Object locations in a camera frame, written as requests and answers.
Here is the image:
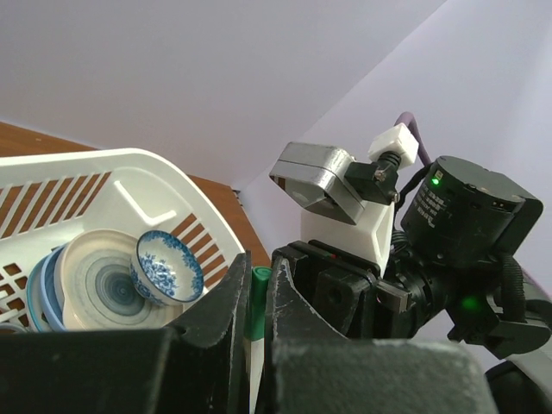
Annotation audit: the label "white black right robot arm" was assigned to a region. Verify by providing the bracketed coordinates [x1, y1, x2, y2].
[273, 156, 551, 413]

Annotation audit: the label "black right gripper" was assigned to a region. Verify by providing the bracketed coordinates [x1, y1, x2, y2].
[272, 241, 414, 339]

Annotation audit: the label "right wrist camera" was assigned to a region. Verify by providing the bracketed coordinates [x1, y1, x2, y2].
[269, 122, 419, 275]

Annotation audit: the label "stacked plates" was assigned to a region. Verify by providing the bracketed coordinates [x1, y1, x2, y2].
[27, 229, 185, 333]

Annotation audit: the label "dark green pen cap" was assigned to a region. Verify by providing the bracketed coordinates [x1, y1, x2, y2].
[244, 267, 272, 342]

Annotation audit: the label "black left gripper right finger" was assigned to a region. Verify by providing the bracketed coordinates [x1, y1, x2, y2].
[265, 258, 497, 413]

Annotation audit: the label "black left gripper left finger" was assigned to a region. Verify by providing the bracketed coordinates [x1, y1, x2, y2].
[1, 253, 252, 413]

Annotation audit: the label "white plastic dish basket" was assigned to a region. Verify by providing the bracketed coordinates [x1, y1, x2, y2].
[1, 148, 244, 329]

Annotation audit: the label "blue patterned bowl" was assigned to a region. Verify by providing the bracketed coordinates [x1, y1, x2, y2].
[129, 230, 204, 306]

